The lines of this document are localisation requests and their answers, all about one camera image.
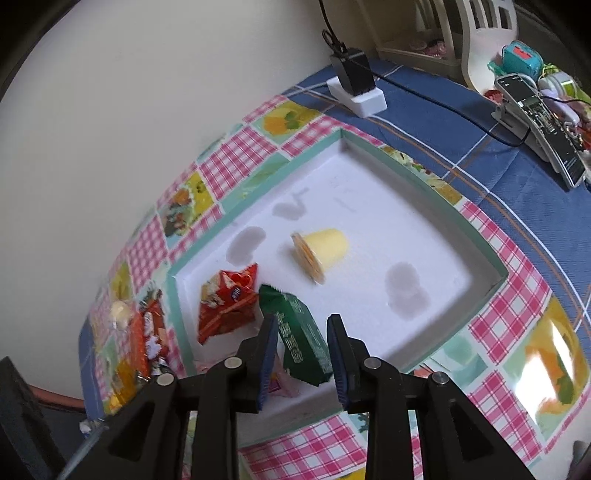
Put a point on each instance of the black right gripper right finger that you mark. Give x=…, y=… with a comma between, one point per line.
x=456, y=439

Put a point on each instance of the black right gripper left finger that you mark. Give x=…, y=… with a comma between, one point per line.
x=148, y=437

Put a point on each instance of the red milk biscuit packet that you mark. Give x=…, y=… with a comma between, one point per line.
x=155, y=338

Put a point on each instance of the clear round bun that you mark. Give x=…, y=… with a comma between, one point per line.
x=121, y=314

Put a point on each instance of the purple swiss roll packet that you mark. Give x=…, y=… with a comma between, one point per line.
x=281, y=384

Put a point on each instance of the red peanut snack packet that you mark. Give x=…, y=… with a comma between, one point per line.
x=227, y=302

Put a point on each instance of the green mung bean cake packet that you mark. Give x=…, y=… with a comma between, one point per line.
x=306, y=354

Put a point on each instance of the yellow clear cake packet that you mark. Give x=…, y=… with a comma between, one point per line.
x=125, y=383

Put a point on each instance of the red patterned pastry packet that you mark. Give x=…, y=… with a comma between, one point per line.
x=138, y=357

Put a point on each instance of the pink checkered picture tablecloth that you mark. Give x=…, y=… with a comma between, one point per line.
x=309, y=437

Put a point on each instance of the teal rimmed white tray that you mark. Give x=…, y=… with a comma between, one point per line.
x=416, y=272

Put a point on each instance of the black power adapter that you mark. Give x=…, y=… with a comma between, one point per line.
x=353, y=71

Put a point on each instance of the teal toy box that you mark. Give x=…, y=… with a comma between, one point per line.
x=518, y=57

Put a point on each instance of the cream wooden rack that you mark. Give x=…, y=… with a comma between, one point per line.
x=453, y=39

